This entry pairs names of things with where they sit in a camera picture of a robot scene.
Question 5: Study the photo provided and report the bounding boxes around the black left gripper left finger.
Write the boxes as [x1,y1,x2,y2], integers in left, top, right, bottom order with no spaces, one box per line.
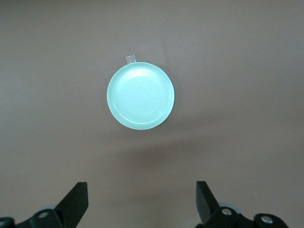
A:
[0,181,89,228]

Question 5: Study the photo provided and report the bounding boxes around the light green round plate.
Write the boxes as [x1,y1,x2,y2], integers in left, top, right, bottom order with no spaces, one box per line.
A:
[106,61,176,131]

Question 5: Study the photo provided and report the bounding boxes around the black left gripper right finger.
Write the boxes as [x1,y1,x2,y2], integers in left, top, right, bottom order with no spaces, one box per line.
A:
[196,180,289,228]

